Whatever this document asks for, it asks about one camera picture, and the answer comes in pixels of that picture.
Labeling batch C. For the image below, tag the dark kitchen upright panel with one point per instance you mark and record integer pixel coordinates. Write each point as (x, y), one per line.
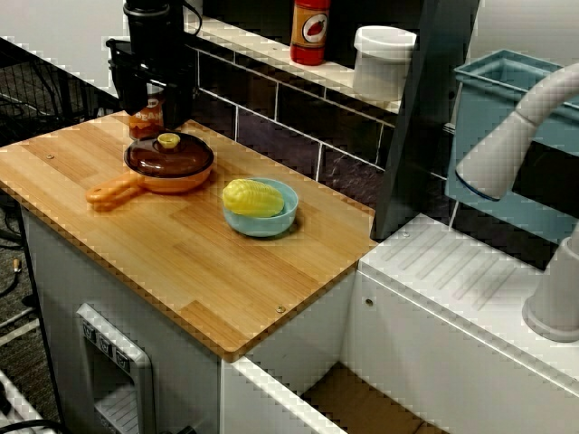
(420, 135)

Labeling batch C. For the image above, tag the red sauce bottle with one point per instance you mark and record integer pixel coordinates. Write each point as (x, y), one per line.
(310, 31)

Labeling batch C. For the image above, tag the grey ice dispenser panel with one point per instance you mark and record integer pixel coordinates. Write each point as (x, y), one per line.
(113, 361)

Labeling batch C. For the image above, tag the yellow toy corn cob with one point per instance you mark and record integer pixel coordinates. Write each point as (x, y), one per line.
(251, 199)

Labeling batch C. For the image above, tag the white toy sink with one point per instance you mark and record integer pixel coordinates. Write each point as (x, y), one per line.
(429, 339)

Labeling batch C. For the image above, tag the light blue bowl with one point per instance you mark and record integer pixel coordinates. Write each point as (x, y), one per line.
(262, 227)

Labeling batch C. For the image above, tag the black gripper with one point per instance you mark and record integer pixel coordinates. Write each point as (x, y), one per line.
(156, 54)

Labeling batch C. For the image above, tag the grey toy faucet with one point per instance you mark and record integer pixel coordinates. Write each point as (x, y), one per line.
(497, 153)

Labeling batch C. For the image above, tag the brown lid with yellow knob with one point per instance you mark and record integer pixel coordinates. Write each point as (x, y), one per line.
(176, 159)

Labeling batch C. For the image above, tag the teal plastic bin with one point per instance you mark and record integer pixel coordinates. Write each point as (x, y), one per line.
(488, 90)

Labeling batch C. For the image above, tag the toy beans can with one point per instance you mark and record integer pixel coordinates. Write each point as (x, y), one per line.
(147, 125)

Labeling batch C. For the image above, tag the orange toy frying pan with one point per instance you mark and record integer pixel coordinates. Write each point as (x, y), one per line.
(113, 192)

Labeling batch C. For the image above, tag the white plastic container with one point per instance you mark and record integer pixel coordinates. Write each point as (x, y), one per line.
(382, 63)

